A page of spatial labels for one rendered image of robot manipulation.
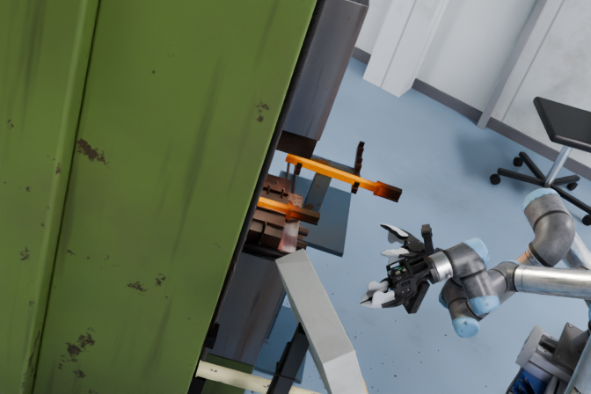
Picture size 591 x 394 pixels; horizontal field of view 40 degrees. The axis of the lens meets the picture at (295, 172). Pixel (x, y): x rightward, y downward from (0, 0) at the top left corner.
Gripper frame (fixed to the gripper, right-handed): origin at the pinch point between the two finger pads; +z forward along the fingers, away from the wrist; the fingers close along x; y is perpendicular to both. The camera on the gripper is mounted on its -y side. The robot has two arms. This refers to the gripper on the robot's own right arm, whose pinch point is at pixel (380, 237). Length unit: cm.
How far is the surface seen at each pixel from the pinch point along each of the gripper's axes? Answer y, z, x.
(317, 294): -19, 23, -57
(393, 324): 100, -43, 77
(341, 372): -13, 15, -74
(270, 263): 9.5, 31.6, -15.9
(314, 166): 3.3, 23.0, 34.1
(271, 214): 1.0, 35.2, -3.4
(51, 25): -66, 95, -54
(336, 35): -67, 36, -17
